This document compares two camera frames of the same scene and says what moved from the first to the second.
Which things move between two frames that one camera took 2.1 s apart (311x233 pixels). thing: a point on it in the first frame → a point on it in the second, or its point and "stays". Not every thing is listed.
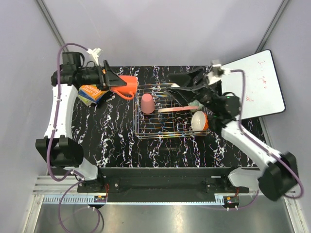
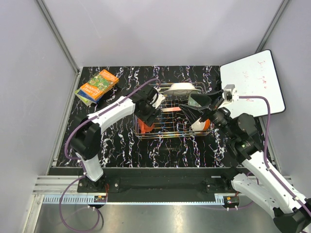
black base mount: (161, 185) stays
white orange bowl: (199, 121) stays
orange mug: (128, 91) → (144, 127)
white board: (262, 94) stays
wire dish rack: (160, 111) stays
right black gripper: (184, 95) → (193, 113)
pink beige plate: (177, 108) stays
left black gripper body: (104, 81) → (146, 115)
